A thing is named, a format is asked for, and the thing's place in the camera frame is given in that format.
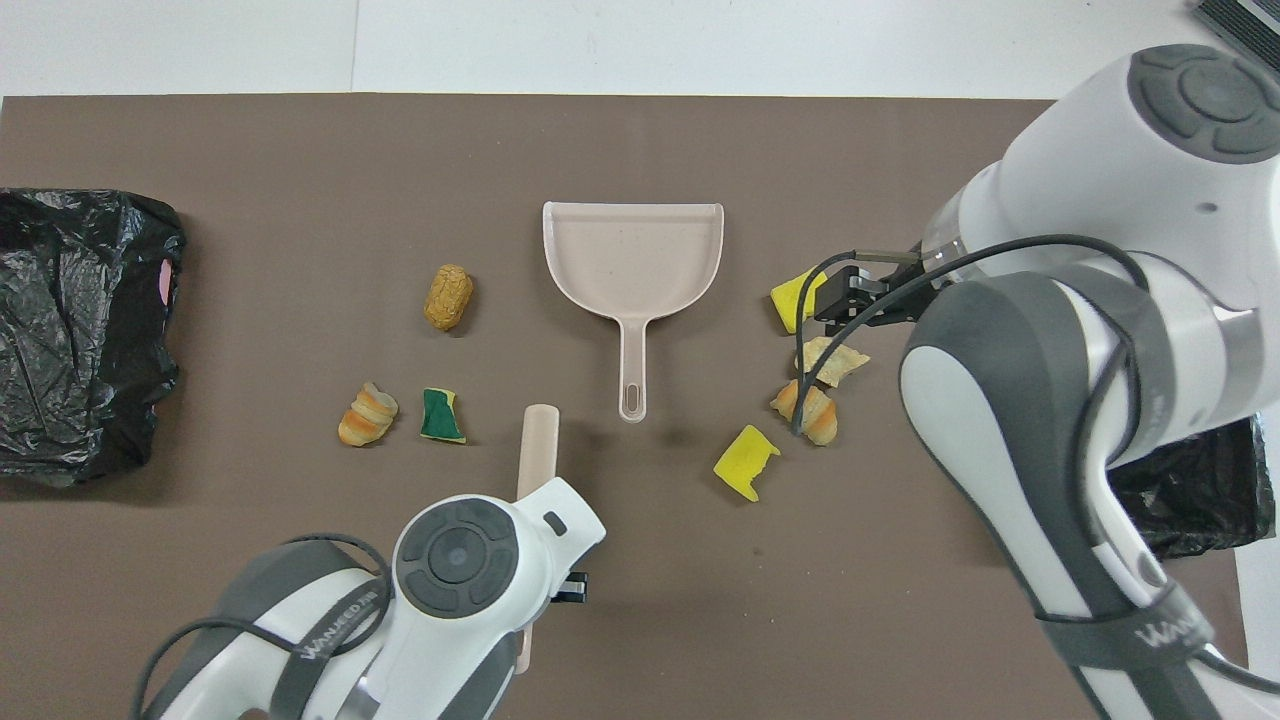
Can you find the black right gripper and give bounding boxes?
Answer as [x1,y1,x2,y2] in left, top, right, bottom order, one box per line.
[813,262,936,326]

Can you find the pale pastry piece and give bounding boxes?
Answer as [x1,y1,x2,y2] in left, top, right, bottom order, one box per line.
[795,337,871,388]

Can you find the orange striped croissant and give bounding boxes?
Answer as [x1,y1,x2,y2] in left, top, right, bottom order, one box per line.
[338,381,400,448]
[770,377,839,447]

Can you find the beige hand brush black bristles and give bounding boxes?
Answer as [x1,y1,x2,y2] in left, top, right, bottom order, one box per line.
[515,404,561,676]

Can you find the beige plastic dustpan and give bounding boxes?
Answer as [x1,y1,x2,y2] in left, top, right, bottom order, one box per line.
[542,201,725,424]

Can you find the green and yellow sponge piece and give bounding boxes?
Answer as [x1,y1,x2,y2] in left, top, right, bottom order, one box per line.
[419,388,468,445]

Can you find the brown textured bread roll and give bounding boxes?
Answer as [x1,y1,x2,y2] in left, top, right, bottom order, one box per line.
[423,264,475,333]

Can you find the black bag-lined bin pink mark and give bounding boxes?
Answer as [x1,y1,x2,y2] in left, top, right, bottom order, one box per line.
[0,187,187,489]

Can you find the brown table mat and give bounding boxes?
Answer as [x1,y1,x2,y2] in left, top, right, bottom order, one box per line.
[0,94,1253,720]

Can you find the grey ribbed device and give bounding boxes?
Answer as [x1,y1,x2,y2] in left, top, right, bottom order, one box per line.
[1195,0,1280,86]

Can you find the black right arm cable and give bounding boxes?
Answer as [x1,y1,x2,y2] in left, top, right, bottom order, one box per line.
[792,234,1151,481]

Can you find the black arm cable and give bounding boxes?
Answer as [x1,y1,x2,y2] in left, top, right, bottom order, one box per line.
[792,234,1151,481]
[130,535,391,720]

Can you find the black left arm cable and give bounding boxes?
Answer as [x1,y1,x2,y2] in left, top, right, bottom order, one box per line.
[130,535,391,720]

